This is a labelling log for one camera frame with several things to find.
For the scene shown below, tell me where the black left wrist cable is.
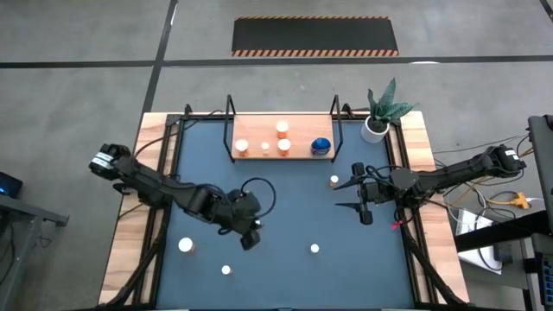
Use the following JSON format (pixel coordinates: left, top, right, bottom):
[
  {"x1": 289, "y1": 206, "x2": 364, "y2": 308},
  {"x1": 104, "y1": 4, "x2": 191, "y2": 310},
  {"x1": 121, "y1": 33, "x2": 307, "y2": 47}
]
[{"x1": 218, "y1": 176, "x2": 278, "y2": 237}]

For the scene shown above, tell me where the wooden shelf with black frame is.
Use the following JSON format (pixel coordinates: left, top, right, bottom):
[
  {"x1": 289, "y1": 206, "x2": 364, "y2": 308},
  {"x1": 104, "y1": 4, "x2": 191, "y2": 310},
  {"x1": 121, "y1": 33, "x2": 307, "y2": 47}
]
[{"x1": 223, "y1": 93, "x2": 345, "y2": 165}]

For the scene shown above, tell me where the black hazard-striped floor mat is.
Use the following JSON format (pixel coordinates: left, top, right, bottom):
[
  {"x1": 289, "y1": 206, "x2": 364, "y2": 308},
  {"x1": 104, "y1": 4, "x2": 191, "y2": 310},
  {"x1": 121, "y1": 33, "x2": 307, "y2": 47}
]
[{"x1": 231, "y1": 16, "x2": 400, "y2": 58}]

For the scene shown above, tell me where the dark device with blue light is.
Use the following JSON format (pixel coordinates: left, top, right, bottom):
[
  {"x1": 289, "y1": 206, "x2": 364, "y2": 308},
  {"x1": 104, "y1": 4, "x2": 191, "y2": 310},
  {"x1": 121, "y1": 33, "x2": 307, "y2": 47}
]
[{"x1": 0, "y1": 171, "x2": 24, "y2": 200}]

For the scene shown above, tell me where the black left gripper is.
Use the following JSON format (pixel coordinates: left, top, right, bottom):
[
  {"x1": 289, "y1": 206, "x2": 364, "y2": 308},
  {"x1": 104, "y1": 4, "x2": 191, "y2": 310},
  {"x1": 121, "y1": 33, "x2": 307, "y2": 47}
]
[{"x1": 218, "y1": 188, "x2": 263, "y2": 252}]

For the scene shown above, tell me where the blue Tums bottle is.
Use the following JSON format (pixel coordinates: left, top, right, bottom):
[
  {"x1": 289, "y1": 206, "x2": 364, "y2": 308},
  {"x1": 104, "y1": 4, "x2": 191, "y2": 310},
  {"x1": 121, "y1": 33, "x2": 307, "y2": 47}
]
[{"x1": 310, "y1": 136, "x2": 333, "y2": 157}]

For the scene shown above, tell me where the black side desk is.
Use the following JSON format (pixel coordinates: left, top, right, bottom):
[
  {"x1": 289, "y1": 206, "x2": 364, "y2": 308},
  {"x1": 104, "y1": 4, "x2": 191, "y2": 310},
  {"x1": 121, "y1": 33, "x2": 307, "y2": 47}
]
[{"x1": 453, "y1": 210, "x2": 553, "y2": 311}]

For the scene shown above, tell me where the white plant pot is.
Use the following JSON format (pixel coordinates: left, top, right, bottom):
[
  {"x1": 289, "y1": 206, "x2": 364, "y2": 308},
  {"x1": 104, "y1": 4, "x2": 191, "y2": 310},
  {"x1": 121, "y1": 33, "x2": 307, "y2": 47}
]
[{"x1": 360, "y1": 115, "x2": 391, "y2": 144}]

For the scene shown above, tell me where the white paper sheet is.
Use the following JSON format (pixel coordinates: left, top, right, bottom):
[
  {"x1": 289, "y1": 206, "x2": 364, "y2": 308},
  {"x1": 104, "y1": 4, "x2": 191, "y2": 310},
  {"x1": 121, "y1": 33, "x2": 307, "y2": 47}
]
[{"x1": 455, "y1": 208, "x2": 493, "y2": 237}]

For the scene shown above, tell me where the green snake plant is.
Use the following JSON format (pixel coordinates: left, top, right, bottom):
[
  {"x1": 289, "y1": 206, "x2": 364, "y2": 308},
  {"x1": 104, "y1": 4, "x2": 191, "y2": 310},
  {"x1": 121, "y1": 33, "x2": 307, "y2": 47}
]
[{"x1": 366, "y1": 77, "x2": 418, "y2": 127}]

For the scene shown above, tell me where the black rig frame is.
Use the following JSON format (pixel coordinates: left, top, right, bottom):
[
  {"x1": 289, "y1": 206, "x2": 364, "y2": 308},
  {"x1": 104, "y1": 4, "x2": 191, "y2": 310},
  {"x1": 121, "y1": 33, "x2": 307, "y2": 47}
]
[{"x1": 97, "y1": 102, "x2": 470, "y2": 311}]

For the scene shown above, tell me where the orange power strip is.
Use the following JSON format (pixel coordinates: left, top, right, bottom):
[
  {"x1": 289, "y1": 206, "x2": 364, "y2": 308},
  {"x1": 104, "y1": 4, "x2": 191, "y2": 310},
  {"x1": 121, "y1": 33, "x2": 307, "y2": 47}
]
[{"x1": 500, "y1": 192, "x2": 531, "y2": 211}]

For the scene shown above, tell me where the grey computer monitor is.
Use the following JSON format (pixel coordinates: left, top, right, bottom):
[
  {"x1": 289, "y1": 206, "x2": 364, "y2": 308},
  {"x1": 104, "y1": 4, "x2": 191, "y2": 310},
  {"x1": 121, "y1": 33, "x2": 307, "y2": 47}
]
[{"x1": 527, "y1": 114, "x2": 553, "y2": 237}]

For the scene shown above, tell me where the grey metal cart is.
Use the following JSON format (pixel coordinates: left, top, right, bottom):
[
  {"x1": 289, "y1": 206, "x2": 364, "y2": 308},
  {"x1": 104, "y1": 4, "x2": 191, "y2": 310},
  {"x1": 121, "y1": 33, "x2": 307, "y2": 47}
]
[{"x1": 0, "y1": 193, "x2": 70, "y2": 311}]

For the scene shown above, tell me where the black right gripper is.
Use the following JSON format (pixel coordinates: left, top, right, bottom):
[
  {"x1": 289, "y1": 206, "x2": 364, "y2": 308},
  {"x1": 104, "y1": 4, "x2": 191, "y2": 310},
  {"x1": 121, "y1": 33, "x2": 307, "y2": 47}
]
[{"x1": 332, "y1": 162, "x2": 394, "y2": 226}]

